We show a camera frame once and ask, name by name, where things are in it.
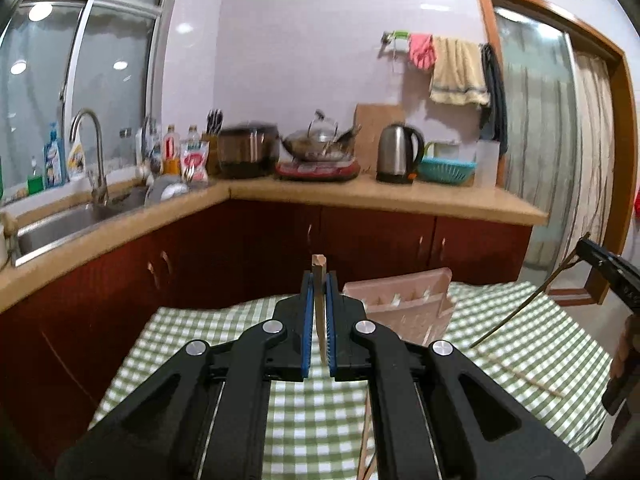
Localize wooden door frame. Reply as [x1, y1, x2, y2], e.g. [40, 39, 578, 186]
[472, 0, 639, 307]

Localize white translucent cup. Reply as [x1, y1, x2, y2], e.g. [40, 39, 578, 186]
[473, 138, 502, 189]

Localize sliding glass window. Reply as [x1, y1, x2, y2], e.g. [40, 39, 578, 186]
[0, 0, 172, 197]

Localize green checked tablecloth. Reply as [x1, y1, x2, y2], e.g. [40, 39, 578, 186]
[87, 280, 620, 480]

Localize red-brown base cabinets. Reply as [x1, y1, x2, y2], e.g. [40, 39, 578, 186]
[0, 199, 534, 463]

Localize stainless steel sink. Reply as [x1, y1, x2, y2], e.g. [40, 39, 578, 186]
[10, 185, 152, 267]

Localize white yellow spray bottle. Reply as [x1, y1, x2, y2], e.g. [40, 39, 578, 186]
[67, 125, 87, 182]

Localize small chrome tap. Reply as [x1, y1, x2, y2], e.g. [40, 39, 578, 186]
[140, 116, 161, 171]

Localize person's right hand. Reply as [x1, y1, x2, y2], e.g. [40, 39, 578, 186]
[611, 316, 640, 387]

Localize red white packet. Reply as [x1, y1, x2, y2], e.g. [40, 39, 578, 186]
[179, 140, 210, 184]

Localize knife block with knives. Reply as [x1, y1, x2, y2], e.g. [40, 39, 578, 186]
[201, 108, 225, 176]

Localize orange oil bottle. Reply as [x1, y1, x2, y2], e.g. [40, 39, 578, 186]
[162, 124, 182, 176]

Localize dark hanging cloth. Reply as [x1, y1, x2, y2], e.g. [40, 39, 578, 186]
[478, 42, 509, 154]

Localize thick wooden utensil stick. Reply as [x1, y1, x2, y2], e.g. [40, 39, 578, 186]
[310, 254, 337, 379]

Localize dark rice cooker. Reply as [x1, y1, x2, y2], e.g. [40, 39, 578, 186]
[215, 122, 281, 180]

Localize grey white bowl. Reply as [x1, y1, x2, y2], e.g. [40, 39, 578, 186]
[144, 177, 191, 206]

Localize beige kitchen countertop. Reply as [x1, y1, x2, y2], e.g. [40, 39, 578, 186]
[0, 175, 549, 322]

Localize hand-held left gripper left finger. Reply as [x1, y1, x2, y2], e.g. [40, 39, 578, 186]
[55, 269, 317, 480]

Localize steel wok with lid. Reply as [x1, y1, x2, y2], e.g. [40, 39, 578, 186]
[280, 108, 362, 162]

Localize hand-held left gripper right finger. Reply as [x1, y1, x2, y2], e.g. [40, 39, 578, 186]
[322, 270, 587, 480]

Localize red induction cooker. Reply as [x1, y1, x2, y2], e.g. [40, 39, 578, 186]
[274, 157, 362, 181]

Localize white green container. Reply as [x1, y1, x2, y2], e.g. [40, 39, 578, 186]
[424, 139, 461, 161]

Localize wooden cutting board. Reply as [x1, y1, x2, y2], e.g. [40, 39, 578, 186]
[353, 103, 407, 174]

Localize thin wooden chopstick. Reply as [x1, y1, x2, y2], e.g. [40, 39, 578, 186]
[469, 232, 594, 350]

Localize blue detergent bottle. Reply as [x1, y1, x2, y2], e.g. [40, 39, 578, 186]
[43, 122, 69, 189]

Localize teal plastic colander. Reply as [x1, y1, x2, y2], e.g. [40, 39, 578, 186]
[415, 156, 476, 185]

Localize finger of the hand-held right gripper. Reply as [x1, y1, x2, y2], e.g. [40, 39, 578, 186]
[576, 237, 640, 314]

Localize beige striped towel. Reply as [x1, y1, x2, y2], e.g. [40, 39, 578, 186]
[429, 35, 491, 108]

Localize pink rubber glove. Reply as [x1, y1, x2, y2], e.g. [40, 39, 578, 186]
[408, 33, 436, 72]

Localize tall chrome faucet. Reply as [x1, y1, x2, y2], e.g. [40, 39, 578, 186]
[70, 108, 112, 209]

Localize wall towel rack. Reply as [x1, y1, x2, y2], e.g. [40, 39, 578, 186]
[379, 31, 489, 74]

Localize light wooden chopstick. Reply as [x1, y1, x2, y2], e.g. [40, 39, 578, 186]
[361, 400, 377, 480]
[481, 351, 565, 400]

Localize steel electric kettle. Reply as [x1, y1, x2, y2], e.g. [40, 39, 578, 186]
[375, 123, 426, 185]

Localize striped sheer curtain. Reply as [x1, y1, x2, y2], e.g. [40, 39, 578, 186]
[500, 19, 617, 272]

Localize pink perforated utensil holder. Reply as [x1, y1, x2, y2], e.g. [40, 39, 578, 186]
[342, 267, 457, 347]

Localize green bottle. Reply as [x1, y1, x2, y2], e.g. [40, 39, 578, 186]
[27, 157, 45, 197]

